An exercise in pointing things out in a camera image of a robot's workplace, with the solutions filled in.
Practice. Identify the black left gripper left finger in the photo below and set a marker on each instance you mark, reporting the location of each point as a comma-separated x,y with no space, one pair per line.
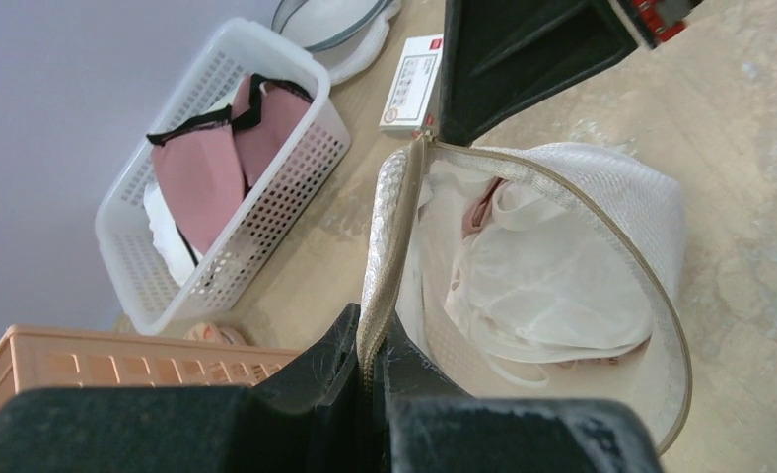
299,420

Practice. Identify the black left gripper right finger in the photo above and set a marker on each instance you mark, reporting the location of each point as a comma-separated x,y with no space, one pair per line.
429,424

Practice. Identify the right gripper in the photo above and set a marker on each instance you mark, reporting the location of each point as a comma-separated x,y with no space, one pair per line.
502,57

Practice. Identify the pink lace bra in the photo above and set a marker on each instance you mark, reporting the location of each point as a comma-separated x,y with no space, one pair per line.
516,284

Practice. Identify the white mesh laundry bag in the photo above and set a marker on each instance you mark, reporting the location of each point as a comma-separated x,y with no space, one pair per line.
637,209

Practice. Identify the white satin bra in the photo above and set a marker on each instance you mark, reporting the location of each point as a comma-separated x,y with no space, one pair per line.
446,193

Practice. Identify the white plastic laundry basket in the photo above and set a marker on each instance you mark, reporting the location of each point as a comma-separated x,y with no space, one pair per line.
144,287

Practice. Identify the white and red box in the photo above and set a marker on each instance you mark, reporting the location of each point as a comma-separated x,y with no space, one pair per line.
412,101

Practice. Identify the floral round pouch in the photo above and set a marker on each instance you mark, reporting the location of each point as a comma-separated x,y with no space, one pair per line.
211,332

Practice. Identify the white cloth in basket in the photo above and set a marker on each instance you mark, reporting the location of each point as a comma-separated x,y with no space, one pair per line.
180,257

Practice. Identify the orange plastic file organizer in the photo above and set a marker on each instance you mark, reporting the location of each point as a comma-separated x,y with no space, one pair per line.
37,357

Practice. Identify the pink bra with black straps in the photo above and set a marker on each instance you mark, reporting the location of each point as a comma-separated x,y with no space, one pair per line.
207,165

